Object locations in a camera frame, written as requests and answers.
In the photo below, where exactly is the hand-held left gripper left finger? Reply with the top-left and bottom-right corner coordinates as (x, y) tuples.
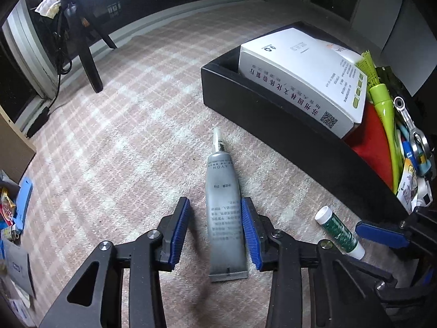
(39, 196), (191, 328)

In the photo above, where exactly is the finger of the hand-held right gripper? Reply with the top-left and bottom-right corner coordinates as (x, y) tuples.
(355, 207), (437, 260)
(376, 266), (437, 315)

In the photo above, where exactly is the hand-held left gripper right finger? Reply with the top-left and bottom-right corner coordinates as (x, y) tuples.
(241, 197), (391, 328)

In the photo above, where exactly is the grey cream tube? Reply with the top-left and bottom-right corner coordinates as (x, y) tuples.
(205, 128), (249, 282)

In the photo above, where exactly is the green glue stick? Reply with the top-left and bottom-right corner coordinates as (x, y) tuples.
(315, 207), (366, 259)

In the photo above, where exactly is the black organizer box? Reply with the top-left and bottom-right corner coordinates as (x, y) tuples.
(201, 20), (437, 219)

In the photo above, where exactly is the white printed packet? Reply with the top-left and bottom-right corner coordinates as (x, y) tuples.
(398, 159), (431, 209)

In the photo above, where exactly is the red flat box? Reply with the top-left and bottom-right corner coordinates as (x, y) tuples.
(343, 102), (397, 192)

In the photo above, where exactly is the metal nail clipper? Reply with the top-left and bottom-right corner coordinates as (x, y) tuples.
(392, 96), (431, 159)

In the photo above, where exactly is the blue phone case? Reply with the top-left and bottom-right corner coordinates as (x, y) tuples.
(14, 177), (34, 233)

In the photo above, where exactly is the grey plastic pouch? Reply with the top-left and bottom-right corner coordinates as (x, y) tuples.
(3, 239), (36, 298)

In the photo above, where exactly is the white cardboard box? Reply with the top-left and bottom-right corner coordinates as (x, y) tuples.
(238, 28), (368, 139)

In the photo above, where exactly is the red white snack pack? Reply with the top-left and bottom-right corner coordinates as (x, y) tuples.
(0, 186), (17, 228)

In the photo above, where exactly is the beige backboard panel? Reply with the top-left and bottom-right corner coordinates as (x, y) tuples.
(0, 104), (37, 183)

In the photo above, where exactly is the black stand cable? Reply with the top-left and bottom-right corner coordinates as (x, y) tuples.
(25, 24), (74, 139)

